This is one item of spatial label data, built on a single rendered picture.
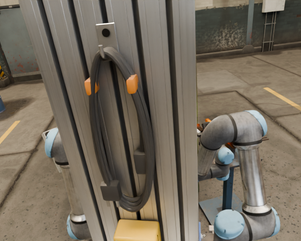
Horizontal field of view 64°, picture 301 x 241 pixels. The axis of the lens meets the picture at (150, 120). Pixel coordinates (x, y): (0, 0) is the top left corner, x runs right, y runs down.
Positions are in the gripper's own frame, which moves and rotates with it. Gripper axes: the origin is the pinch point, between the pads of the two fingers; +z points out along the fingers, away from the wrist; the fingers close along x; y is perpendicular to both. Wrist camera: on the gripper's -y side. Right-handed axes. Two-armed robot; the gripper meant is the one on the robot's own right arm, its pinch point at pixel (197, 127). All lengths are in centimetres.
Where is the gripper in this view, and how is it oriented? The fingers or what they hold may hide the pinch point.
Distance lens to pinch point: 155.0
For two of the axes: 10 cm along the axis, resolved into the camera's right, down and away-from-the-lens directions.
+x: 9.6, -2.1, 2.0
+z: -2.7, -3.7, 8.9
